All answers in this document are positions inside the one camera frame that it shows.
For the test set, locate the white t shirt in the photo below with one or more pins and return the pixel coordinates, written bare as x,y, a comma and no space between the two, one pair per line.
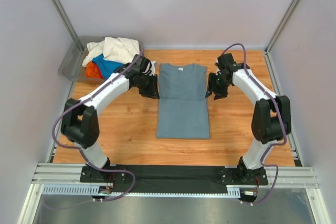
121,50

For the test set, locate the left aluminium corner post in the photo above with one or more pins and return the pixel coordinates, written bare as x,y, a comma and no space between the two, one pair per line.
67,23

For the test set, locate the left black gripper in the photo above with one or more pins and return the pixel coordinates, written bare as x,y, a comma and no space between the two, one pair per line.
153,92

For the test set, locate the aluminium rail frame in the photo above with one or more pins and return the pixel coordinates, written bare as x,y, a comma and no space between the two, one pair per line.
50,173

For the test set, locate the orange t shirt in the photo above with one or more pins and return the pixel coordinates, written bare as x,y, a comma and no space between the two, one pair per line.
92,71

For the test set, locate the grey plastic bin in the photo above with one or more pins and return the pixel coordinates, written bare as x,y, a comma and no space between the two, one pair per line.
71,66

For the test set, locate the grey-blue t shirt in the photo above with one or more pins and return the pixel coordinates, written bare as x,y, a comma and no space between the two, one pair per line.
183,111

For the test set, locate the grey slotted cable duct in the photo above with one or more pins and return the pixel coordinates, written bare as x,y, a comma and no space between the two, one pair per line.
95,190

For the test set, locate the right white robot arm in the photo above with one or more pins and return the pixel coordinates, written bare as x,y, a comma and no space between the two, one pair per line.
271,122

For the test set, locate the right aluminium corner post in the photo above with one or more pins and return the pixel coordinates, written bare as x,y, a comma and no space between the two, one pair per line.
287,16

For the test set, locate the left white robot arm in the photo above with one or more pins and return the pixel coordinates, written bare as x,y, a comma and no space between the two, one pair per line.
79,121

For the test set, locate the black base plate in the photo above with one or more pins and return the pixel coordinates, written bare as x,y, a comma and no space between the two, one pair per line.
174,179

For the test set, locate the blue t shirt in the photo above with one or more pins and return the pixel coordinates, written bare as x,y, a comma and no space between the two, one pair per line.
106,67

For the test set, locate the aluminium corner post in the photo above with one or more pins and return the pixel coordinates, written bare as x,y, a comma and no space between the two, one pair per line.
287,16
67,23

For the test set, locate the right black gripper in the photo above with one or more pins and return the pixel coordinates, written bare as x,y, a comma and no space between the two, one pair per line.
211,88

